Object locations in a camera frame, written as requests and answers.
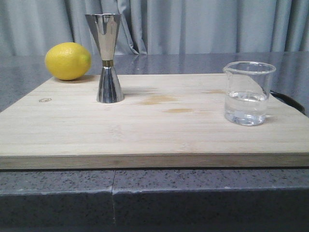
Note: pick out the glass beaker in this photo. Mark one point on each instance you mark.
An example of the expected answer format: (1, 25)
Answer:
(247, 91)

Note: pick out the steel double jigger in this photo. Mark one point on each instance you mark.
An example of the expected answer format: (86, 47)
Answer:
(104, 29)

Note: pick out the wooden cutting board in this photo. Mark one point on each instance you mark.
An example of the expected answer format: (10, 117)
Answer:
(174, 120)

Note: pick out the yellow lemon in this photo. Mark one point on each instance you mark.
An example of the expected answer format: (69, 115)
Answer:
(68, 61)

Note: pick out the grey curtain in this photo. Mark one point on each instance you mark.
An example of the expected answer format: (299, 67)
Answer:
(32, 27)

